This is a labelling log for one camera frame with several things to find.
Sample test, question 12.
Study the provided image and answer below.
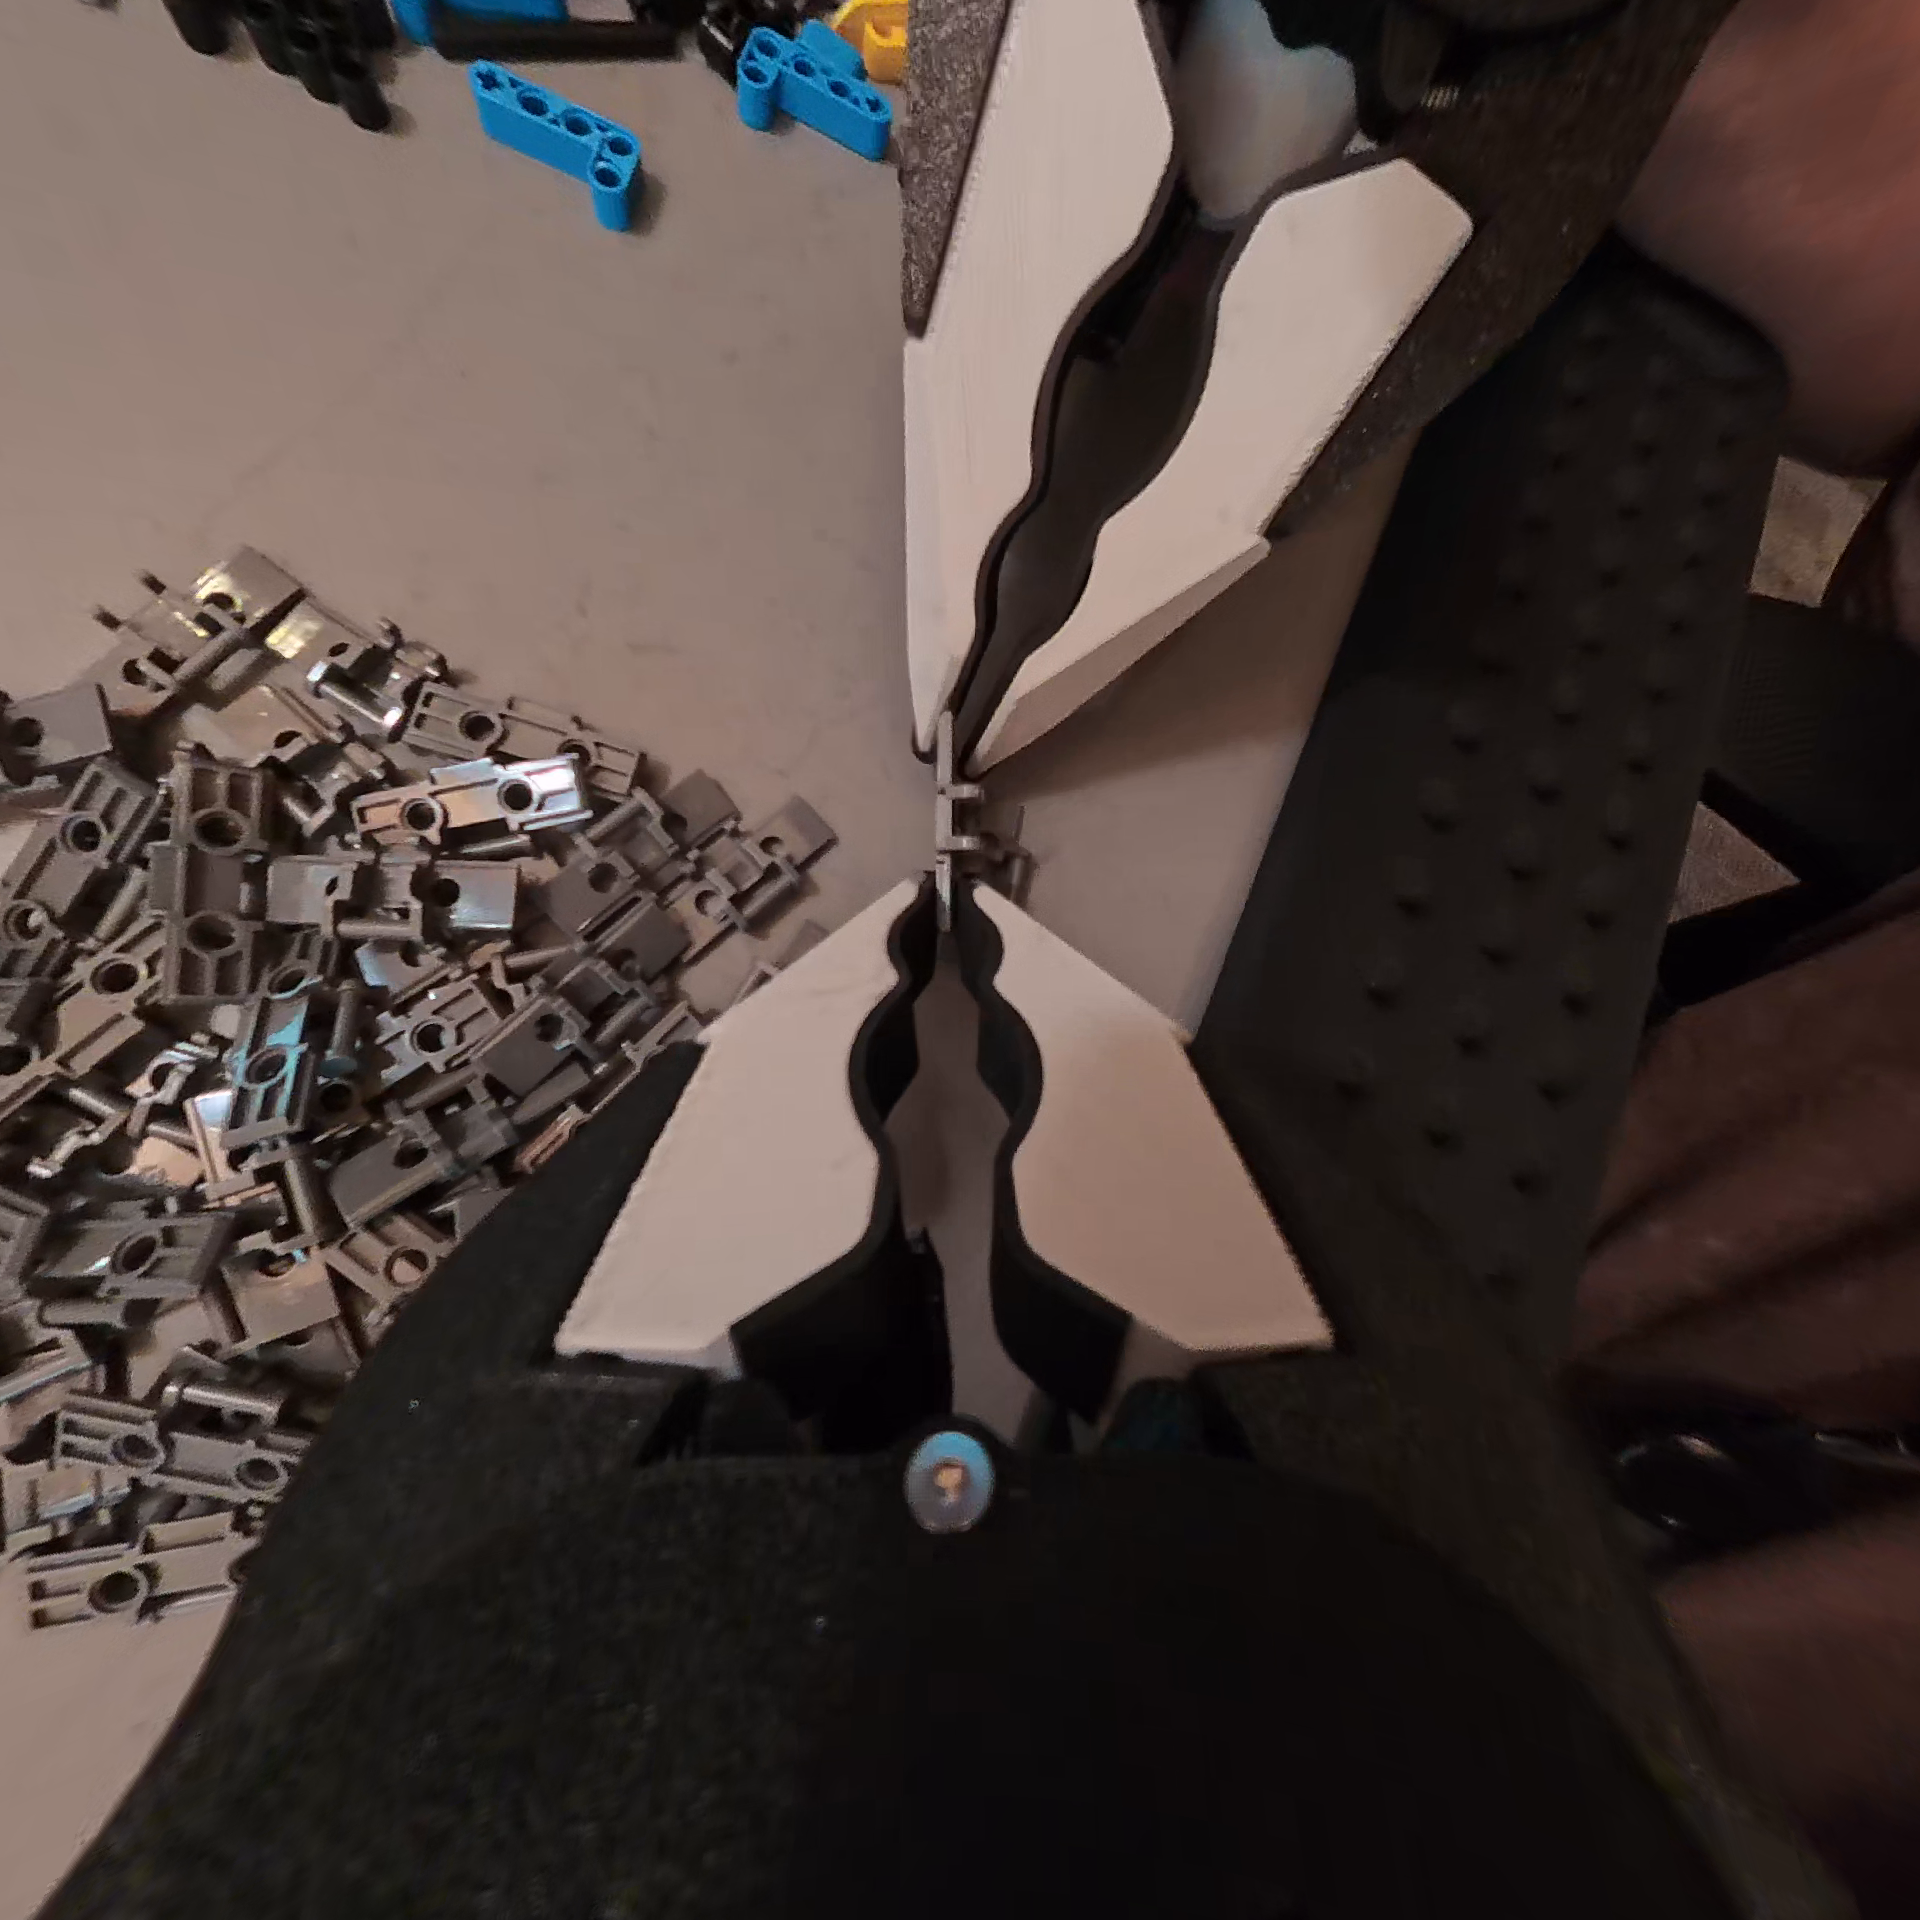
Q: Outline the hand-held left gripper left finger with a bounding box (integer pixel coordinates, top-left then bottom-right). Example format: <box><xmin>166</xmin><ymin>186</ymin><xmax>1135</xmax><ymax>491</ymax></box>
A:
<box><xmin>554</xmin><ymin>876</ymin><xmax>944</xmax><ymax>1369</ymax></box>

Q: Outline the person's right hand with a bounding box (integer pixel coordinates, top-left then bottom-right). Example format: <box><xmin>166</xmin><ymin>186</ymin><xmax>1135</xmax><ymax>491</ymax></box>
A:
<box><xmin>1621</xmin><ymin>0</ymin><xmax>1920</xmax><ymax>471</ymax></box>

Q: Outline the grey desk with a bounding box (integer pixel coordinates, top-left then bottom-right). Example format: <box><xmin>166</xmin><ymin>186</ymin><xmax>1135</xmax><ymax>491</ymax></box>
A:
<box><xmin>0</xmin><ymin>0</ymin><xmax>1413</xmax><ymax>1920</ymax></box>

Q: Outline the black round badge reel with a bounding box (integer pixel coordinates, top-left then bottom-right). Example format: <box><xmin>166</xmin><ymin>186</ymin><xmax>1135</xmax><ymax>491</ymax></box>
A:
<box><xmin>1613</xmin><ymin>1424</ymin><xmax>1920</xmax><ymax>1563</ymax></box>

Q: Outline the pile of grey track links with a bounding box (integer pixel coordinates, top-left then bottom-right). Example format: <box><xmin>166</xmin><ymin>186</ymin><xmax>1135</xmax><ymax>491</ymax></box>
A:
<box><xmin>0</xmin><ymin>543</ymin><xmax>840</xmax><ymax>1631</ymax></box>

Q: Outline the heap of mixed coloured bricks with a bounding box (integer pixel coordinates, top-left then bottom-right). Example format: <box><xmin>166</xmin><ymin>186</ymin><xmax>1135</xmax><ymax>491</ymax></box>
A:
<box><xmin>157</xmin><ymin>0</ymin><xmax>918</xmax><ymax>235</ymax></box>

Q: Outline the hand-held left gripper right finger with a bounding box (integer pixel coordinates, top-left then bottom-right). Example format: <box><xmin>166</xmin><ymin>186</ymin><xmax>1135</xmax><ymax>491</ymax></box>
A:
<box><xmin>956</xmin><ymin>876</ymin><xmax>1339</xmax><ymax>1420</ymax></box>

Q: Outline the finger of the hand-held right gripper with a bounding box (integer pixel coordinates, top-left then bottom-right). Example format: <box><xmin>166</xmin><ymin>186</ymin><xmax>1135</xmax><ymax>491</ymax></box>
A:
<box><xmin>904</xmin><ymin>0</ymin><xmax>1182</xmax><ymax>752</ymax></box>
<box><xmin>961</xmin><ymin>157</ymin><xmax>1476</xmax><ymax>771</ymax></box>

